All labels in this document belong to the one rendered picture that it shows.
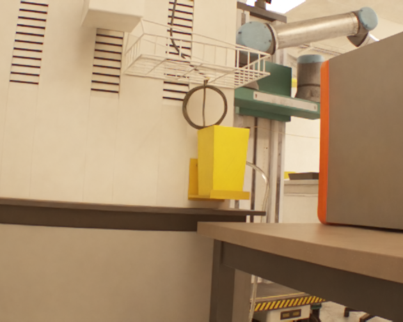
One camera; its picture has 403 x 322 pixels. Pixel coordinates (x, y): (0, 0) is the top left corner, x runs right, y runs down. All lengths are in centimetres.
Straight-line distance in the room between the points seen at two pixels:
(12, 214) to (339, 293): 72
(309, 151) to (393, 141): 527
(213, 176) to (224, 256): 18
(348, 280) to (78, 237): 64
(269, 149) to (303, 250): 180
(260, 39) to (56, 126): 115
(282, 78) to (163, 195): 148
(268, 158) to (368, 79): 147
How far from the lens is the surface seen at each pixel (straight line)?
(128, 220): 112
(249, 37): 201
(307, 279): 77
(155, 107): 116
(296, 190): 337
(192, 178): 117
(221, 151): 107
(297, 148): 615
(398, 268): 57
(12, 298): 111
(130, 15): 103
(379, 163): 104
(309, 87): 245
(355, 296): 68
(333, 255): 66
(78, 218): 110
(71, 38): 115
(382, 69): 107
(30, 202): 103
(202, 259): 118
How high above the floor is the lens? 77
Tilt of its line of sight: 5 degrees up
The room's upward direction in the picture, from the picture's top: 3 degrees clockwise
